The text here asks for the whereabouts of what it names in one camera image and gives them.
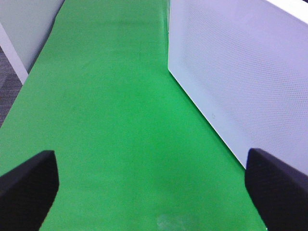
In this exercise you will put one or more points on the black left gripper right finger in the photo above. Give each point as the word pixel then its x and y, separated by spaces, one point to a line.
pixel 278 191

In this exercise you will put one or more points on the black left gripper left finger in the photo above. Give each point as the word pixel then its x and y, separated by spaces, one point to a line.
pixel 27 193

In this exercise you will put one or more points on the white microwave door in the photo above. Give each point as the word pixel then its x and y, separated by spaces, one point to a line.
pixel 244 64

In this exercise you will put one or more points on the green table mat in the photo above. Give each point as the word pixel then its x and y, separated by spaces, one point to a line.
pixel 133 151

